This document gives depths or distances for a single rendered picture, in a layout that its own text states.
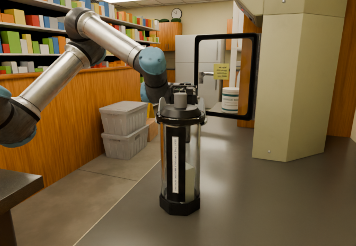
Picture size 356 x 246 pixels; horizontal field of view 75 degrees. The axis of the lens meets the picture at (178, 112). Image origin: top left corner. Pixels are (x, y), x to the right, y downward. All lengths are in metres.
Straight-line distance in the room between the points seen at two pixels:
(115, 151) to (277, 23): 2.63
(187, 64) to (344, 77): 4.98
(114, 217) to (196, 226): 0.18
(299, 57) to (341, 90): 0.45
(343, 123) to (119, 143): 2.41
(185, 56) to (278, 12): 5.23
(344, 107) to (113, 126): 2.44
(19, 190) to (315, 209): 0.75
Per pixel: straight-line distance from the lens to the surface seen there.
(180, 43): 6.03
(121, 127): 2.96
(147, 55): 0.68
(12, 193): 0.78
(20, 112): 0.90
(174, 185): 0.53
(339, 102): 1.24
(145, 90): 0.79
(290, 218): 0.62
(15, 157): 2.50
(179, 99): 0.50
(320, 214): 0.66
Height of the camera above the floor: 1.29
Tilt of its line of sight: 14 degrees down
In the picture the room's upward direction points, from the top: straight up
